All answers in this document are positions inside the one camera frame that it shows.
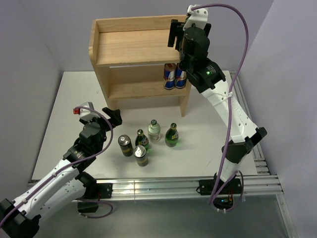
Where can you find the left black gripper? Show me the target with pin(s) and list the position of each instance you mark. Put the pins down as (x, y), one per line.
(114, 115)

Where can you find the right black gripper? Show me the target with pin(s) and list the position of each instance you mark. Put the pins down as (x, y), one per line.
(176, 29)

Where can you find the green bottle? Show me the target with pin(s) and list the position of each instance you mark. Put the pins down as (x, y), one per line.
(172, 136)
(141, 139)

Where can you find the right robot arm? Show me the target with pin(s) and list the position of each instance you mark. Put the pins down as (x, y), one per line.
(207, 77)

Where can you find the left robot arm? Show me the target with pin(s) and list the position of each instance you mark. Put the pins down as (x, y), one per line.
(67, 181)

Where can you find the wooden two-tier shelf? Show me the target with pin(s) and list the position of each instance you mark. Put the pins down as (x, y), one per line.
(128, 55)

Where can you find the black gold can rear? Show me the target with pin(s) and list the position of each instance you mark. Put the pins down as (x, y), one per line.
(125, 145)

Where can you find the black gold can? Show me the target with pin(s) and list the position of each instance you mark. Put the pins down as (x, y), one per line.
(140, 155)
(125, 145)

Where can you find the small clear glass bottle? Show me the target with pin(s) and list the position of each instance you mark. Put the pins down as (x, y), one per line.
(154, 131)

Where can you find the left blue energy drink can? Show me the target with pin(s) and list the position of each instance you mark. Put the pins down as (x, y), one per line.
(169, 76)

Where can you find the blue energy drink can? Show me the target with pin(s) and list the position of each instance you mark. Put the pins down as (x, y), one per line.
(180, 77)
(169, 76)

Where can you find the black gold can front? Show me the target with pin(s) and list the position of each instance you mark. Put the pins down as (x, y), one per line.
(140, 155)

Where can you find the right blue energy drink can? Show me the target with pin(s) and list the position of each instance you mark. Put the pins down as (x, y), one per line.
(180, 77)

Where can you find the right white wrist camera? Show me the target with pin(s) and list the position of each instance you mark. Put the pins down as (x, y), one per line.
(198, 17)

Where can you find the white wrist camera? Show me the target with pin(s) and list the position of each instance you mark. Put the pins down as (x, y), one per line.
(198, 17)
(84, 113)

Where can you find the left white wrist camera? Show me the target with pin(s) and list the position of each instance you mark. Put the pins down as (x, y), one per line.
(84, 113)

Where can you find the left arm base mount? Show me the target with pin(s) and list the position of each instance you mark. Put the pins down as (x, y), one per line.
(92, 198)

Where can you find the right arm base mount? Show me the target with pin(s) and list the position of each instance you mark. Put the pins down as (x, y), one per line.
(229, 195)

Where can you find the aluminium frame rail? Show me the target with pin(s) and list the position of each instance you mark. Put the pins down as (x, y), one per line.
(160, 199)

